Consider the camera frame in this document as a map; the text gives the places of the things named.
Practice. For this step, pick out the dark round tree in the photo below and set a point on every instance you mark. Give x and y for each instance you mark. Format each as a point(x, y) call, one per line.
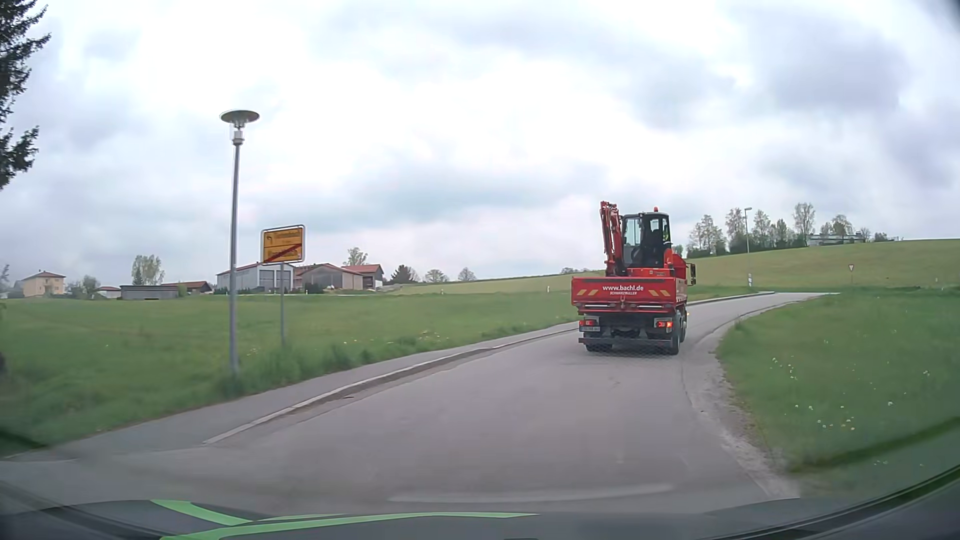
point(403, 274)

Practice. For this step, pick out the bare tree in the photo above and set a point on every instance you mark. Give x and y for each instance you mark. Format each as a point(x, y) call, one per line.
point(355, 257)

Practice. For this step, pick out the red-roofed farm building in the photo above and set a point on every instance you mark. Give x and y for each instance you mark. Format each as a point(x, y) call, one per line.
point(337, 276)

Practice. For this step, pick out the grey asphalt road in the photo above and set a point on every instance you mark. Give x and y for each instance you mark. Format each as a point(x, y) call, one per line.
point(510, 420)

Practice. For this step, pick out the red lorry with excavator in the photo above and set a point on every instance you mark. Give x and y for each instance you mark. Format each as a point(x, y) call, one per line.
point(634, 300)

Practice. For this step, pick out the yellow road sign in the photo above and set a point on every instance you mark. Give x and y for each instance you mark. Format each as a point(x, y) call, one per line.
point(283, 244)

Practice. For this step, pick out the grey farm hall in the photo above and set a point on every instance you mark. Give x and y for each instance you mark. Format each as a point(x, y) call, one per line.
point(255, 277)

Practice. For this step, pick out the car's own bonnet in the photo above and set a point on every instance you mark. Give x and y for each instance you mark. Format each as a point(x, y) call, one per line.
point(450, 525)

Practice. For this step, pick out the grey asphalt pavement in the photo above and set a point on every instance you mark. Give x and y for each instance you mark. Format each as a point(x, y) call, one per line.
point(247, 409)

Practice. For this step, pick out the row of trees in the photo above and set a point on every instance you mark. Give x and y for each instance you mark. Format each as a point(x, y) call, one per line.
point(757, 231)

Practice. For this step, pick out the low grey shed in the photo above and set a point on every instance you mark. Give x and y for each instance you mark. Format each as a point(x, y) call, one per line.
point(150, 292)

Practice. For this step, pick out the birch tree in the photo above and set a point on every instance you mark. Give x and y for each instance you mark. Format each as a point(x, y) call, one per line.
point(147, 270)

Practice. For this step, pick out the green grass field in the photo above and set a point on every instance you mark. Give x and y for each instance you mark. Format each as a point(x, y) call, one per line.
point(150, 337)

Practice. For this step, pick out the green grass hillside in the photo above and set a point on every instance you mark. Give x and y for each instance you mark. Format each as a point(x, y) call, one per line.
point(825, 264)

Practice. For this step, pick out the low building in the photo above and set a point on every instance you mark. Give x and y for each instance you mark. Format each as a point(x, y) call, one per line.
point(832, 239)

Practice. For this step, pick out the green grass verge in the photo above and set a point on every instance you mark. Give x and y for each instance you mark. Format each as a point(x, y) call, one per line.
point(847, 367)

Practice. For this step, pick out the yellow house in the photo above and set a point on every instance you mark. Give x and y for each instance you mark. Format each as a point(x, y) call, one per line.
point(43, 284)

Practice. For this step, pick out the dark conifer tree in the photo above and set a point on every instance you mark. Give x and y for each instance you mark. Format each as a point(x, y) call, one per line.
point(11, 90)

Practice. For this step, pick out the grey lamp post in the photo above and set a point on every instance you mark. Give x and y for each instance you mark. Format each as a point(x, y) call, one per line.
point(234, 225)

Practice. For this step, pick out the distant lamp post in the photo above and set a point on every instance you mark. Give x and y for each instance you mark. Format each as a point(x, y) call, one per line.
point(747, 229)

